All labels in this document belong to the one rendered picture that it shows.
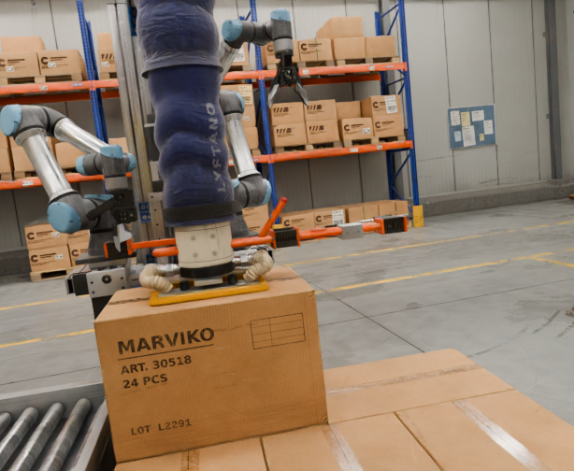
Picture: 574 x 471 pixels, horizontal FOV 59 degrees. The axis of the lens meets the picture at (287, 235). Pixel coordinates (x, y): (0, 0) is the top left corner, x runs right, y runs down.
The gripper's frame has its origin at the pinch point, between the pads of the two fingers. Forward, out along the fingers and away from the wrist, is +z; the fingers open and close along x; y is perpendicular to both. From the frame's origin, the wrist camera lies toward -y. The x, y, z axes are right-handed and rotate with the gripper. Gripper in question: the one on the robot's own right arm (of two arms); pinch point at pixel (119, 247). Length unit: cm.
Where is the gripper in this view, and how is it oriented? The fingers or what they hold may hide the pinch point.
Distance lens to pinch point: 189.0
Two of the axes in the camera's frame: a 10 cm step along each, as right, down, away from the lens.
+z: 1.0, 9.9, 1.2
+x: -1.6, -1.1, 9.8
